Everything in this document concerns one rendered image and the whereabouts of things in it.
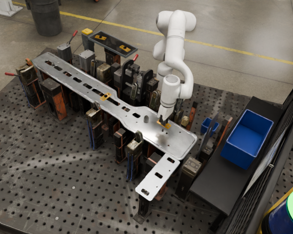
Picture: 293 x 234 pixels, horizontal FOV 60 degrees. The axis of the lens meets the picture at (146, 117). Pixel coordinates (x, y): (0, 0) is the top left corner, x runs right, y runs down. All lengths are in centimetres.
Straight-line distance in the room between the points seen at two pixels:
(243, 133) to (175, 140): 41
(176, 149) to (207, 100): 88
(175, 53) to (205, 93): 107
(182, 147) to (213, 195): 33
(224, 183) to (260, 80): 271
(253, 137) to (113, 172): 90
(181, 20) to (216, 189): 87
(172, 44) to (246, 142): 72
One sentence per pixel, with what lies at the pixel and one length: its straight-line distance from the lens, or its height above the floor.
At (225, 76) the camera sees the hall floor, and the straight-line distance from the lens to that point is 379.
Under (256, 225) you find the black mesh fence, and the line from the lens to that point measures 76.
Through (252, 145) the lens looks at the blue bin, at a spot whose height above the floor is 103.
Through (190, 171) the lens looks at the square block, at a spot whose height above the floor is 105.
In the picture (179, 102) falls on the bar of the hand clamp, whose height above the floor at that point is 113.
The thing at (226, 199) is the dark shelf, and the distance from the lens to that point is 137.
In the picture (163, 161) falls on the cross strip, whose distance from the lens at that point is 143.
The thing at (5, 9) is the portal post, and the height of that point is 5.
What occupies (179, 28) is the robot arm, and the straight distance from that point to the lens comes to 136.
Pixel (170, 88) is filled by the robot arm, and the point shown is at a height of 138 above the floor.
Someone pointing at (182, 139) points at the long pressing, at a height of 100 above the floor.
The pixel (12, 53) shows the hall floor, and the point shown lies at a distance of 419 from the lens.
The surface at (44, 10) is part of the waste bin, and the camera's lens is 422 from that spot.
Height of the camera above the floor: 220
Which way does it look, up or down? 48 degrees down
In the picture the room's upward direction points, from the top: 5 degrees clockwise
